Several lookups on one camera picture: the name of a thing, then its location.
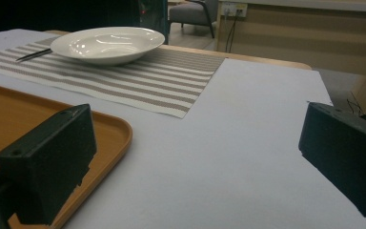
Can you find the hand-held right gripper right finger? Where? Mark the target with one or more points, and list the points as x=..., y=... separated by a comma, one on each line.
x=346, y=152

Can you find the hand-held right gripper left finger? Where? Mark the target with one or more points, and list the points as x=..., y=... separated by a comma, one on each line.
x=49, y=165

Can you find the orange plastic tray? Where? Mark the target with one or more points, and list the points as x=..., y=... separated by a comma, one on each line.
x=9, y=120

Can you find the striped grey white placemat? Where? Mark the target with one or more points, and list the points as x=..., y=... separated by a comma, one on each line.
x=133, y=81

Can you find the white table cover sheet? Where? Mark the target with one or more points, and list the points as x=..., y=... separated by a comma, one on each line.
x=222, y=152

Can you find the white shallow bowl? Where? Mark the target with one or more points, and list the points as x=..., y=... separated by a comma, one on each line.
x=108, y=44

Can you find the grey armchair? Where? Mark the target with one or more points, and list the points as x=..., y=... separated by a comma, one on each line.
x=192, y=12

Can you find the white wall socket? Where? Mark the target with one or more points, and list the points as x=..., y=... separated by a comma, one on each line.
x=234, y=9

